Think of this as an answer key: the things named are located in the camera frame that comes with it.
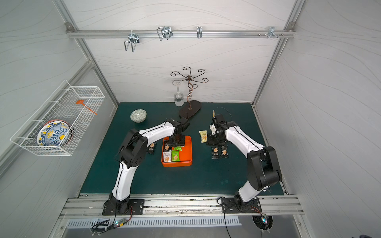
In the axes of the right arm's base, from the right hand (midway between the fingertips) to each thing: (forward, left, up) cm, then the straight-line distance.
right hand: (210, 142), depth 89 cm
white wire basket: (+5, +71, +25) cm, 76 cm away
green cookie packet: (-7, +21, -7) cm, 23 cm away
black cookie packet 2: (-3, -4, -8) cm, 9 cm away
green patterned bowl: (+24, +54, -5) cm, 59 cm away
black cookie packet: (0, +27, -4) cm, 28 cm away
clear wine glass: (+24, +21, +15) cm, 35 cm away
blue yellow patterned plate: (-14, +68, +27) cm, 75 cm away
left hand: (0, +19, -7) cm, 20 cm away
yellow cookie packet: (+9, +4, -7) cm, 12 cm away
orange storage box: (-5, +15, -7) cm, 17 cm away
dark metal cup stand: (+30, +16, -7) cm, 35 cm away
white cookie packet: (-8, +26, -4) cm, 27 cm away
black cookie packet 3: (-2, -9, -8) cm, 12 cm away
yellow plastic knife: (+31, -4, -8) cm, 32 cm away
